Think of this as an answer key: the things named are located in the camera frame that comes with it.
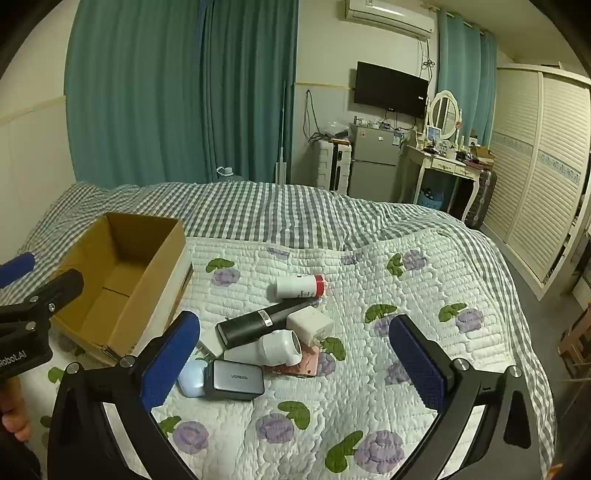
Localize white bottle with red cap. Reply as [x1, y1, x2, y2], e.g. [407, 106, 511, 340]
[267, 274, 328, 300]

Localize blue bag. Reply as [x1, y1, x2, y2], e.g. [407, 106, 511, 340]
[418, 185, 446, 210]

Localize dark suitcase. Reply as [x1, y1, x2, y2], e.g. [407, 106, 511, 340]
[464, 168, 498, 229]

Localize white dressing table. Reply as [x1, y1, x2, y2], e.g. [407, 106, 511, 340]
[406, 141, 491, 227]

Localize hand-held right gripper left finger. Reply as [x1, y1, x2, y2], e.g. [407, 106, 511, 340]
[46, 310, 201, 480]

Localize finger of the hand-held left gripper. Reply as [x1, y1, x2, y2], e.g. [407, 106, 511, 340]
[0, 252, 36, 288]
[0, 269, 85, 333]

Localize white cylindrical device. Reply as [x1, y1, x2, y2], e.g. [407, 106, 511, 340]
[224, 330, 304, 370]

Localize grey power adapter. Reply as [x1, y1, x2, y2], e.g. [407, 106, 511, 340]
[203, 359, 266, 401]

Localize teal curtain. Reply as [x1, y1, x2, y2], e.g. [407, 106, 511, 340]
[65, 0, 206, 188]
[436, 9, 498, 148]
[202, 0, 298, 183]

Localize person's left hand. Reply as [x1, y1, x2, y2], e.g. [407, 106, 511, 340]
[0, 378, 33, 444]

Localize pink phone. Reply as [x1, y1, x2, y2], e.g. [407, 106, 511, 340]
[265, 346, 324, 377]

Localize grey refrigerator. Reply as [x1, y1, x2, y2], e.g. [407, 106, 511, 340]
[347, 124, 407, 201]

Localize light blue earbud case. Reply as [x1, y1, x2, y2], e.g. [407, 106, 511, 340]
[178, 360, 209, 398]

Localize white air conditioner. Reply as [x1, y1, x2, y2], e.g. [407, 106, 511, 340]
[344, 0, 435, 38]

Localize white pole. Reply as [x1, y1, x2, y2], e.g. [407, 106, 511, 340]
[276, 80, 290, 185]

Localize white oval mirror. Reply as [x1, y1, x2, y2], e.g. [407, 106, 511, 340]
[427, 90, 462, 141]

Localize black wall television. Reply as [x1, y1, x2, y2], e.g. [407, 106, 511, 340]
[354, 61, 429, 119]

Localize hanging black cables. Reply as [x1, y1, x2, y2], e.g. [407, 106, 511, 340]
[302, 90, 326, 141]

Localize white floral quilt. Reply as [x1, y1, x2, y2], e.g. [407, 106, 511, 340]
[23, 235, 546, 480]

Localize white cube charger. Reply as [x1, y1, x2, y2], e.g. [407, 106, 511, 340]
[286, 308, 335, 347]

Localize black cylindrical bottle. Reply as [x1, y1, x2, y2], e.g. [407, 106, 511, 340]
[216, 302, 289, 350]

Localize grey gingham blanket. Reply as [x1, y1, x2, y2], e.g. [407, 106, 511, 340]
[23, 180, 555, 467]

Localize brown cardboard box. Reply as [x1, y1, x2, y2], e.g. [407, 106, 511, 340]
[50, 212, 195, 367]

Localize wooden stool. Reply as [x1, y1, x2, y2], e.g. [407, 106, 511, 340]
[556, 305, 591, 370]

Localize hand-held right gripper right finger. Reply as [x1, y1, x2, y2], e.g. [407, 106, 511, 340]
[388, 315, 546, 480]

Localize cream louvred wardrobe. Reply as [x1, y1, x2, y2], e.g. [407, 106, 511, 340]
[480, 65, 591, 296]

